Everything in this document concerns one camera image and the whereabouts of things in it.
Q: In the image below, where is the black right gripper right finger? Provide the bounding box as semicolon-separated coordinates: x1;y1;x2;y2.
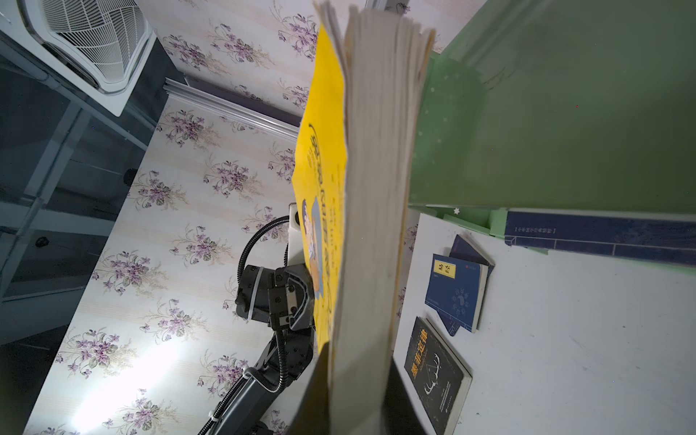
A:
382;360;426;435

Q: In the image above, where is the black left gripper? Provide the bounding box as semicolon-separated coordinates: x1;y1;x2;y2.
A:
235;264;315;331

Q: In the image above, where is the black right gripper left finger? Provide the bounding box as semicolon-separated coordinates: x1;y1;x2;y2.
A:
286;343;330;435

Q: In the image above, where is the black cover book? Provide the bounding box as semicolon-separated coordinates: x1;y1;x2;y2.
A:
404;316;473;435

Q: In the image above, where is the yellow cartoon cover book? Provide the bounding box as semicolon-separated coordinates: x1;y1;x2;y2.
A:
292;1;435;434

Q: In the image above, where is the dark blue thick book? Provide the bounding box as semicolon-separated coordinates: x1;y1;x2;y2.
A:
505;211;695;268

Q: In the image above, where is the dark blue book under arm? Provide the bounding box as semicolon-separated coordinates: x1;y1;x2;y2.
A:
439;234;495;337

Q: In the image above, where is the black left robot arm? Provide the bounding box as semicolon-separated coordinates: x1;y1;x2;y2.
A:
199;208;315;434

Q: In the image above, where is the blue book yellow label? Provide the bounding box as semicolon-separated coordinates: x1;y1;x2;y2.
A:
425;254;489;336

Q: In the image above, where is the white ceiling air conditioner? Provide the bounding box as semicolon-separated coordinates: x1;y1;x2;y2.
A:
1;0;156;117

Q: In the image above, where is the green wooden bookshelf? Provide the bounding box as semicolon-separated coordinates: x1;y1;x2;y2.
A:
410;1;695;241

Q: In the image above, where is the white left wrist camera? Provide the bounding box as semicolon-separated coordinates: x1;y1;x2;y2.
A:
287;203;305;266

